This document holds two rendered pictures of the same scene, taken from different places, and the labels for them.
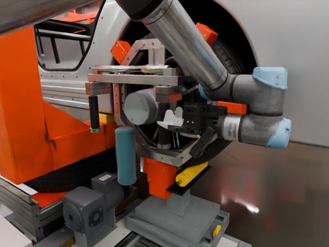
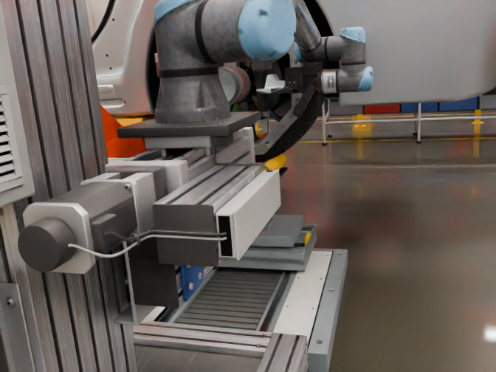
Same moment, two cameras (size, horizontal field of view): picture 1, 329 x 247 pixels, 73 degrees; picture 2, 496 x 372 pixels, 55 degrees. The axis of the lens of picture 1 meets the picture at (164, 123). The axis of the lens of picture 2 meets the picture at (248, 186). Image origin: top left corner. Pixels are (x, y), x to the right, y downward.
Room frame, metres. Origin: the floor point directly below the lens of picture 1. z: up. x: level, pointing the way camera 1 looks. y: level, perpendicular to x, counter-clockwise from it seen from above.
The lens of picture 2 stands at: (-0.83, 0.54, 0.91)
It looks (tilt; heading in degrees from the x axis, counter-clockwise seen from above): 14 degrees down; 343
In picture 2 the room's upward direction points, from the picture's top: 4 degrees counter-clockwise
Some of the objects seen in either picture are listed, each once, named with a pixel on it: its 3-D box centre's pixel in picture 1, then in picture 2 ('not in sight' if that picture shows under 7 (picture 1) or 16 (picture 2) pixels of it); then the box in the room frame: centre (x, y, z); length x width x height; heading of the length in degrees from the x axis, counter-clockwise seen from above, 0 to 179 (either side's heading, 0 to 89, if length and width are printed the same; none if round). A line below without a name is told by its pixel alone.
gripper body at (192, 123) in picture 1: (204, 120); (303, 80); (0.62, -0.12, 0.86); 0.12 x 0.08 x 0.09; 57
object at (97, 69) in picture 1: (124, 61); not in sight; (0.94, 0.16, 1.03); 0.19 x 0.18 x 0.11; 147
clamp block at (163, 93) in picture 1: (169, 92); (262, 61); (0.72, -0.02, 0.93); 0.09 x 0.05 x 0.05; 147
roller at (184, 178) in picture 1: (193, 170); (274, 164); (1.00, -0.14, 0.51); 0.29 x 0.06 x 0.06; 147
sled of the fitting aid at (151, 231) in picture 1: (177, 220); (255, 243); (1.13, -0.08, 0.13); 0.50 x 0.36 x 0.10; 57
